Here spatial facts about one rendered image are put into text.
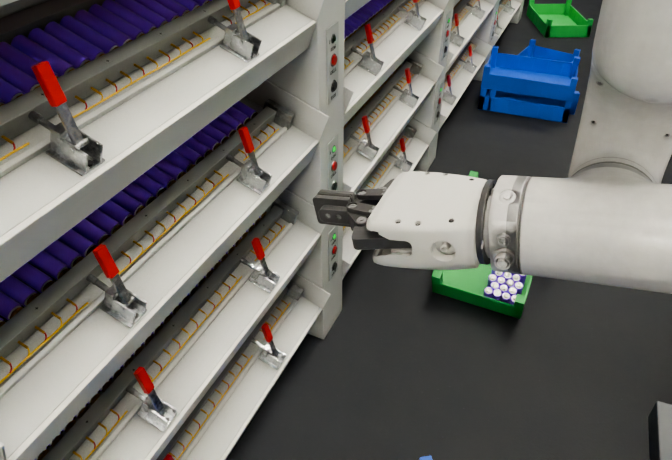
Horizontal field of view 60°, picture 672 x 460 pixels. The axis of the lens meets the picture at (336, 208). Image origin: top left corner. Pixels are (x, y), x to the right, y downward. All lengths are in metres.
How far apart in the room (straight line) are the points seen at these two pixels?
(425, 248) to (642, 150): 0.20
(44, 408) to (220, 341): 0.32
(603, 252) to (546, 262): 0.04
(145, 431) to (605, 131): 0.62
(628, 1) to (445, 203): 0.21
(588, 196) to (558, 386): 0.81
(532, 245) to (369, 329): 0.83
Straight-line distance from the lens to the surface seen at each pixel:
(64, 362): 0.65
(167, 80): 0.66
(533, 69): 2.28
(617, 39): 0.42
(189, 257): 0.73
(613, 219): 0.48
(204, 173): 0.79
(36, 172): 0.55
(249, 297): 0.93
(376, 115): 1.38
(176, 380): 0.84
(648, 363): 1.37
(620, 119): 0.55
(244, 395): 1.05
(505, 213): 0.49
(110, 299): 0.66
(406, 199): 0.53
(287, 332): 1.13
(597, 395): 1.27
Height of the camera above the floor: 0.96
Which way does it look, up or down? 37 degrees down
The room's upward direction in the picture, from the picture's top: straight up
